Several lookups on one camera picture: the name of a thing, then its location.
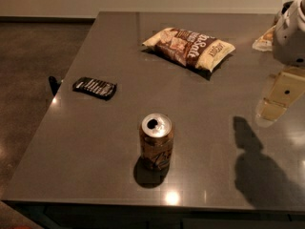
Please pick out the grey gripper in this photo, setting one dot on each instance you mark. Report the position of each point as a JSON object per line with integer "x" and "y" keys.
{"x": 290, "y": 43}

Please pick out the black chocolate rxbar wrapper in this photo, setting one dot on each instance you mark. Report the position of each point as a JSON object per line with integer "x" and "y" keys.
{"x": 94, "y": 87}

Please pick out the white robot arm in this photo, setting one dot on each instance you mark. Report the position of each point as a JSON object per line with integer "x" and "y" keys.
{"x": 285, "y": 39}

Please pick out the brown chip bag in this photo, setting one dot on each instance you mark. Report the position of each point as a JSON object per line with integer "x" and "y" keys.
{"x": 190, "y": 49}

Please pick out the white snack packet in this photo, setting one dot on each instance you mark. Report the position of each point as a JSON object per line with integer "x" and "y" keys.
{"x": 265, "y": 42}

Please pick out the orange soda can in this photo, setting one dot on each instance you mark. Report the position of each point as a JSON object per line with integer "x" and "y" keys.
{"x": 156, "y": 134}

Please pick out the black object at table edge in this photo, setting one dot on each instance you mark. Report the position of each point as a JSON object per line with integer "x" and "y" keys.
{"x": 54, "y": 84}

